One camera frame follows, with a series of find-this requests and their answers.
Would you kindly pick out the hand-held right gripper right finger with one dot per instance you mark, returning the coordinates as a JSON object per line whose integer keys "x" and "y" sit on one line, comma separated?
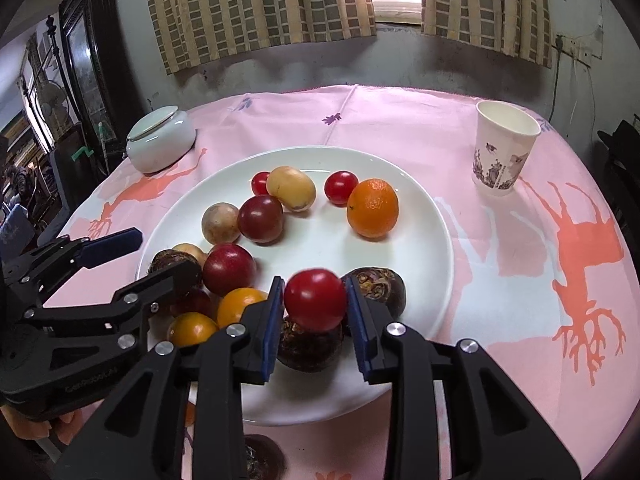
{"x": 357, "y": 325}

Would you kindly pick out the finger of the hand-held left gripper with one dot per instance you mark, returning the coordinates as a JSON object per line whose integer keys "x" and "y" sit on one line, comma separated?
{"x": 150, "y": 290}
{"x": 112, "y": 245}

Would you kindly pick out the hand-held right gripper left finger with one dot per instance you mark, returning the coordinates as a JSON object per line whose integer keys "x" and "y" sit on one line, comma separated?
{"x": 272, "y": 325}

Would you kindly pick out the dark shrivelled mangosteen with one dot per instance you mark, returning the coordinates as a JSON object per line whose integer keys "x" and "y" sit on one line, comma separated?
{"x": 310, "y": 347}

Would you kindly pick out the red cherry tomato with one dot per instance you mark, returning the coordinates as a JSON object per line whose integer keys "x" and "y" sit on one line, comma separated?
{"x": 195, "y": 302}
{"x": 259, "y": 183}
{"x": 315, "y": 297}
{"x": 341, "y": 187}

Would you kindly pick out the tan passion fruit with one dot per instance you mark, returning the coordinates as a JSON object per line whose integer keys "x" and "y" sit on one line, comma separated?
{"x": 189, "y": 251}
{"x": 220, "y": 221}

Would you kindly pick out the orange mandarin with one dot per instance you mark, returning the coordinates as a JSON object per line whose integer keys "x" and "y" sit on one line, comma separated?
{"x": 373, "y": 207}
{"x": 192, "y": 329}

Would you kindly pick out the white oval plate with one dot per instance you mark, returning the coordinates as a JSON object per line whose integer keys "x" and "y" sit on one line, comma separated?
{"x": 320, "y": 245}

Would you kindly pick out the smooth beige yellow melon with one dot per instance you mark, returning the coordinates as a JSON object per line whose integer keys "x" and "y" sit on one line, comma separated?
{"x": 291, "y": 187}

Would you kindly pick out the person's left hand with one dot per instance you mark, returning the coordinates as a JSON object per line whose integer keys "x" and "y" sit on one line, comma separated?
{"x": 25, "y": 426}

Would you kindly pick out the dark chair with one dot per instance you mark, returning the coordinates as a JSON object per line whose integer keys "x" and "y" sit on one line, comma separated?
{"x": 70, "y": 180}

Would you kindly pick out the green tape strip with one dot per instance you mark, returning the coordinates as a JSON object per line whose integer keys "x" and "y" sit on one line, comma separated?
{"x": 82, "y": 152}

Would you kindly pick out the blue chair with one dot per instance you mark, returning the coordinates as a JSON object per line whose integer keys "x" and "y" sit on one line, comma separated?
{"x": 12, "y": 232}

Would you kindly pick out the pale green lidded jar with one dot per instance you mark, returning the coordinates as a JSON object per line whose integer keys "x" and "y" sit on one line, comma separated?
{"x": 160, "y": 147}

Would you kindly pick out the white standing fan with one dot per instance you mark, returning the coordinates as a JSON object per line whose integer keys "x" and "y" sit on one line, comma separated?
{"x": 50, "y": 100}

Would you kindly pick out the dark wooden cabinet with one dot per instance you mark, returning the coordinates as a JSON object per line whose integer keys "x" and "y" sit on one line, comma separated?
{"x": 85, "y": 60}

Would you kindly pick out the pink printed tablecloth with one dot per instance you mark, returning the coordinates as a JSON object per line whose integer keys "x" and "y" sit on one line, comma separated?
{"x": 400, "y": 125}

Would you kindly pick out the printed paper cup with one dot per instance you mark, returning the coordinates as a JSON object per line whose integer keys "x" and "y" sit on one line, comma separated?
{"x": 505, "y": 160}

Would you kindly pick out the wide checked curtain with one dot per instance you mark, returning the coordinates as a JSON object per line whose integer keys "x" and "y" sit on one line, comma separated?
{"x": 250, "y": 5}

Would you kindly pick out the narrow checked curtain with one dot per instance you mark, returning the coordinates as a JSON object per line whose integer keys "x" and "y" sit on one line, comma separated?
{"x": 485, "y": 0}

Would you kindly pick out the wall socket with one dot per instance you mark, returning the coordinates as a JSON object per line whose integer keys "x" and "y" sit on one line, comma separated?
{"x": 575, "y": 49}

